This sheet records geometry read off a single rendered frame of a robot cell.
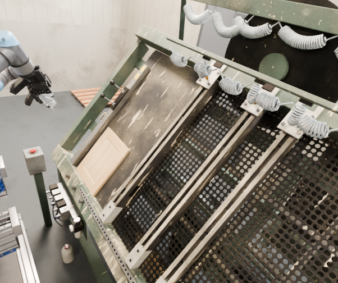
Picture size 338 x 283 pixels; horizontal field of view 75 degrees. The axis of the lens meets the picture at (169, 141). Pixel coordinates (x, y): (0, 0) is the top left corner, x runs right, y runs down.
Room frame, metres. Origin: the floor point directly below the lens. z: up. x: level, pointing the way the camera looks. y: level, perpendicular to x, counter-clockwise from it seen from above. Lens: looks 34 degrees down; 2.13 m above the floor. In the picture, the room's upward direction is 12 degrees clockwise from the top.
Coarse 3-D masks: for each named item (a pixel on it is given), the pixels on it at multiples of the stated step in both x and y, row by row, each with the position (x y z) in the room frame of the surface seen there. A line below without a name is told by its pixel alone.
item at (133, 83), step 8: (144, 64) 1.67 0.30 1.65; (144, 72) 1.63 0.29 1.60; (136, 80) 1.58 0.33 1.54; (128, 88) 1.56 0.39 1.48; (128, 96) 1.54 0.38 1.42; (120, 104) 1.49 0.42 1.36; (112, 112) 1.45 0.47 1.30; (104, 120) 1.42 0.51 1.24; (96, 128) 1.39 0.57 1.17; (104, 128) 1.41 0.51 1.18; (88, 136) 1.36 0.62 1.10; (96, 136) 1.36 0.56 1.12; (88, 144) 1.31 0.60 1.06; (80, 152) 1.28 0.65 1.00; (72, 160) 1.25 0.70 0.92; (80, 160) 1.27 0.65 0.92
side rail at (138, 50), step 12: (132, 48) 1.85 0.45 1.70; (144, 48) 1.90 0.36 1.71; (132, 60) 1.82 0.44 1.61; (120, 72) 1.75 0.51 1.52; (108, 84) 1.68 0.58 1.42; (120, 84) 1.75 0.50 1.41; (96, 96) 1.64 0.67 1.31; (108, 96) 1.68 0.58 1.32; (96, 108) 1.60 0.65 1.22; (84, 120) 1.53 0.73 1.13; (72, 132) 1.46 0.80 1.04; (84, 132) 1.53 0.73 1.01; (60, 144) 1.41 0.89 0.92; (72, 144) 1.45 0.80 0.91
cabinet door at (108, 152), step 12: (108, 132) 1.34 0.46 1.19; (96, 144) 1.30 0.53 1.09; (108, 144) 1.26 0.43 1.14; (120, 144) 1.22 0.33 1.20; (96, 156) 1.22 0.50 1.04; (108, 156) 1.19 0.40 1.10; (120, 156) 1.15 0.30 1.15; (84, 168) 1.18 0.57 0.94; (96, 168) 1.14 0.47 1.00; (108, 168) 1.11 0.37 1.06; (84, 180) 1.10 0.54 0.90; (96, 180) 1.07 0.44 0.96; (96, 192) 1.00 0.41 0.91
